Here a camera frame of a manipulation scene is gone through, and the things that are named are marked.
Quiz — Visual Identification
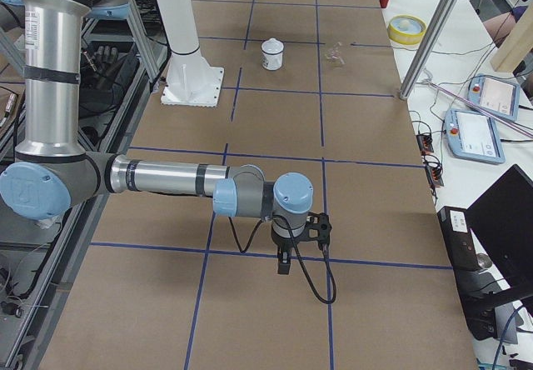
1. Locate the yellow tape roll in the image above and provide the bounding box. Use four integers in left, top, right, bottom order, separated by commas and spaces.
387, 15, 427, 46

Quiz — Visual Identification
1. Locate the white pedestal column base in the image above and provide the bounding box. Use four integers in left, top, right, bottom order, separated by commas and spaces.
157, 0, 224, 108

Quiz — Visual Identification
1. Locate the upper orange black connector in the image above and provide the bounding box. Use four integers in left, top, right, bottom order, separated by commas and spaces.
416, 132, 434, 155

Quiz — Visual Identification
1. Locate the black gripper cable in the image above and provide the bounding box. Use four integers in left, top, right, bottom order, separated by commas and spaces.
228, 213, 337, 304

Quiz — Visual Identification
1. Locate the black box device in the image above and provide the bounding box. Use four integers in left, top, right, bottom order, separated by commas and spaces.
437, 206, 481, 272

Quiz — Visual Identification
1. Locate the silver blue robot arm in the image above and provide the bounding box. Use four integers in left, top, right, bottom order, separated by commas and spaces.
1, 0, 313, 274

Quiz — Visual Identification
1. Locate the pink rod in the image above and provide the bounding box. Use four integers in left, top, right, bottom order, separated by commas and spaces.
421, 79, 533, 139

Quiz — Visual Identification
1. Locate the lower orange black connector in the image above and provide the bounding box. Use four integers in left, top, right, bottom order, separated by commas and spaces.
425, 162, 444, 188

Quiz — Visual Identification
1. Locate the orange black connector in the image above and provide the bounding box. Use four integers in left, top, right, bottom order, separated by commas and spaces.
425, 162, 444, 188
416, 132, 434, 155

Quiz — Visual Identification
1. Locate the black laptop computer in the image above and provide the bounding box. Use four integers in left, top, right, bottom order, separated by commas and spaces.
466, 164, 532, 286

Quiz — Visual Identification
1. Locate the clear plastic funnel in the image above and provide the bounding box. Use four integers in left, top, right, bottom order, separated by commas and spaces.
324, 42, 346, 68

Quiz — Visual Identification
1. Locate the lower teach pendant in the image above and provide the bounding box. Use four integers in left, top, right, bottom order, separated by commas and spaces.
444, 109, 506, 164

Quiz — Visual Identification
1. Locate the upper teach pendant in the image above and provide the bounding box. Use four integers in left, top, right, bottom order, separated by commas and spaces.
467, 74, 520, 122

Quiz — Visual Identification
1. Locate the teach pendant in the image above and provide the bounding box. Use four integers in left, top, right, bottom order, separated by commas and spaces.
467, 74, 520, 122
444, 109, 506, 164

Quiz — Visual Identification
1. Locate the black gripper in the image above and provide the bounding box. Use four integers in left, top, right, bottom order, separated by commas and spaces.
272, 233, 296, 275

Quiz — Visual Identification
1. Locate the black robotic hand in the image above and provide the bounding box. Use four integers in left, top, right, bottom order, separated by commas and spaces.
82, 45, 121, 90

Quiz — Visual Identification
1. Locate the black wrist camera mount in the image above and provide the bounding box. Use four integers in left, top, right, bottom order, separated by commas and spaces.
298, 212, 332, 253

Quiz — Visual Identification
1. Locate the wooden beam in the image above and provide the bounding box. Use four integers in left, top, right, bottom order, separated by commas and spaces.
491, 4, 532, 73

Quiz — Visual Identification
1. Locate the white enamel mug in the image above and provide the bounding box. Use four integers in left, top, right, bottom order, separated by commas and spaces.
262, 51, 283, 71

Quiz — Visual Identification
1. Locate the aluminium frame post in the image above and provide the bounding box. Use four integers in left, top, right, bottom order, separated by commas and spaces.
399, 0, 457, 100

